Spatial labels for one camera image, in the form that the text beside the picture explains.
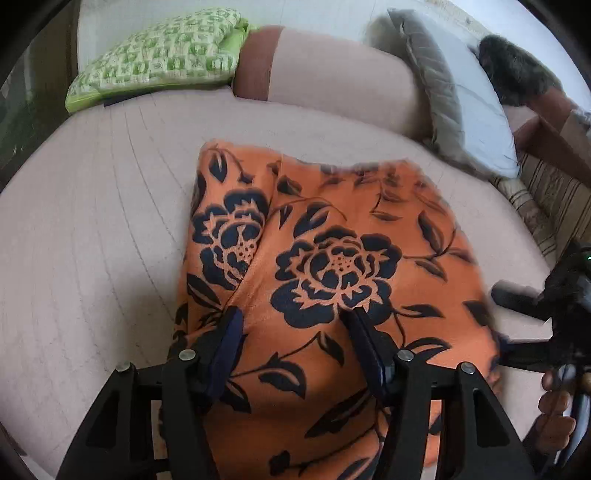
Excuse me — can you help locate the dark furry cushion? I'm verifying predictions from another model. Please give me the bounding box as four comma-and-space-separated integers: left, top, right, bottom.
475, 34, 565, 108

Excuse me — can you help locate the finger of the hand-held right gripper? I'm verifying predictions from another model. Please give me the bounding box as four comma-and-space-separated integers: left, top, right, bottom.
490, 281, 555, 320
496, 336, 561, 376

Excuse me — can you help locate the person's right hand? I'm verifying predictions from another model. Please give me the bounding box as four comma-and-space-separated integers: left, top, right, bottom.
526, 370, 583, 459

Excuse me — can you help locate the green patterned pillow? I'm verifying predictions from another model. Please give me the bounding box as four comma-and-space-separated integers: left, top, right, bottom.
65, 8, 259, 114

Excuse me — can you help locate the orange floral garment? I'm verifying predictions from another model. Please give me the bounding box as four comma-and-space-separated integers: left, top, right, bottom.
157, 141, 509, 480

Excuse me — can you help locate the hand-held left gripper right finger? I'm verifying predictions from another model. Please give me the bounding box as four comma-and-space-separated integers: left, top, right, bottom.
346, 308, 539, 480

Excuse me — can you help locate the beige and brown bolster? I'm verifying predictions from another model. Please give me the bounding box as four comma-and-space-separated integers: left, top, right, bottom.
233, 25, 433, 140

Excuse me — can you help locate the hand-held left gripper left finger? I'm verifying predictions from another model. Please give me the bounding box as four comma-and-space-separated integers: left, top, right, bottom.
55, 307, 245, 480

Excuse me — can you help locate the bed with beige sheet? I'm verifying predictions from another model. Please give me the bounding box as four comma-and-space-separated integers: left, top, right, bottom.
0, 87, 560, 480

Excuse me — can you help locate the grey pillow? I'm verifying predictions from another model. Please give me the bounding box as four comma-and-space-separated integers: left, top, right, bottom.
367, 8, 522, 181

